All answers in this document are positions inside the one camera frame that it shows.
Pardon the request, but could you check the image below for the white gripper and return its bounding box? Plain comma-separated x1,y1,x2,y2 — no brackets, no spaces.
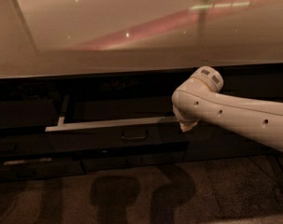
173,106,198,133

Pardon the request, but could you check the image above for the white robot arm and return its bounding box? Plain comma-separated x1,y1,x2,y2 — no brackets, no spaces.
172,66,283,152

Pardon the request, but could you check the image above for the dark cabinet door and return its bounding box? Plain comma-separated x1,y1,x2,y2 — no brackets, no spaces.
184,75,283,161

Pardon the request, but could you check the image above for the dark counter cabinet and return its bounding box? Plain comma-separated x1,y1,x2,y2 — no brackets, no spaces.
0,69,273,182

